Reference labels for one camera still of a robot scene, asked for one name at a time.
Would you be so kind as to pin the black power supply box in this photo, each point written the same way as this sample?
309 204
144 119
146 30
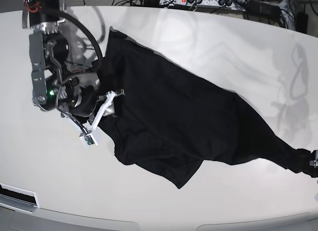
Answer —
262 9

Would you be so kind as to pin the white power strip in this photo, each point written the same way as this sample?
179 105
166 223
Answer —
214 4

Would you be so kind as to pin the black t-shirt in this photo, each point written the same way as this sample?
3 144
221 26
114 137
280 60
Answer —
169 121

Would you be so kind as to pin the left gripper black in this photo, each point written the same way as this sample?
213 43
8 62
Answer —
308 162

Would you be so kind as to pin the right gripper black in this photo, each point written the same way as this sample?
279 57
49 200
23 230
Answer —
83 101

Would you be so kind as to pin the white slotted box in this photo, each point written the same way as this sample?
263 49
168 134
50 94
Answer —
18 199

